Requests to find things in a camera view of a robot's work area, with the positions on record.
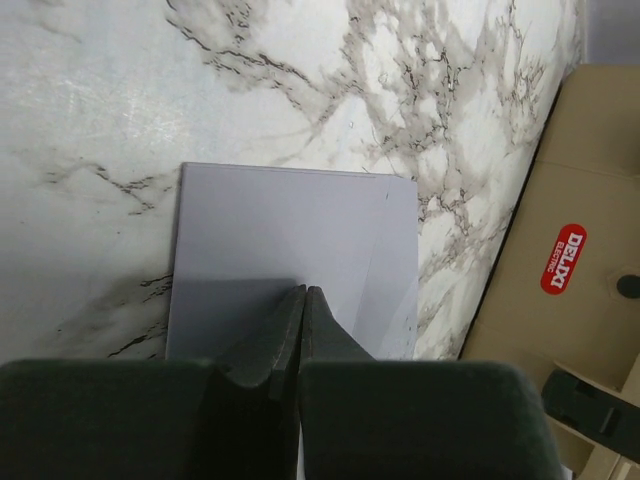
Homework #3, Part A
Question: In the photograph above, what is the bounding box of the tan plastic tool case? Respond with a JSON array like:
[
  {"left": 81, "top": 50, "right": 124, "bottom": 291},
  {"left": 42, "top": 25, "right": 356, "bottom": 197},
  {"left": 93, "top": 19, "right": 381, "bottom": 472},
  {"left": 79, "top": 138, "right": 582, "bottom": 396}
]
[{"left": 461, "top": 65, "right": 639, "bottom": 479}]

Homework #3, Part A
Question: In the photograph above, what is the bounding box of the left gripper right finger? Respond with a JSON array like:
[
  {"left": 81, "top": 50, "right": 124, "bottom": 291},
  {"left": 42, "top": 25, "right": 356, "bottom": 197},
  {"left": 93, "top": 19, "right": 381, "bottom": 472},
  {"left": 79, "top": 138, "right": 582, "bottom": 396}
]
[{"left": 298, "top": 287, "right": 564, "bottom": 479}]

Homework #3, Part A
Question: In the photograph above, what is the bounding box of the grey envelope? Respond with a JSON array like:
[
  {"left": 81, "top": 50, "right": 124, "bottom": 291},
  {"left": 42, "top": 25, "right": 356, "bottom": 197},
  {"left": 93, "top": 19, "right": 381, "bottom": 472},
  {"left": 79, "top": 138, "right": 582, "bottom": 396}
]
[{"left": 163, "top": 161, "right": 419, "bottom": 480}]

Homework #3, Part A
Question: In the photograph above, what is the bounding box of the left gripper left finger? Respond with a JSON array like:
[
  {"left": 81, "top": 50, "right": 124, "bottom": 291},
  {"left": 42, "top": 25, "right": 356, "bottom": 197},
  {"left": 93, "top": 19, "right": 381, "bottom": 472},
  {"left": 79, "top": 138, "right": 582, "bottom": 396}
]
[{"left": 1, "top": 286, "right": 306, "bottom": 479}]

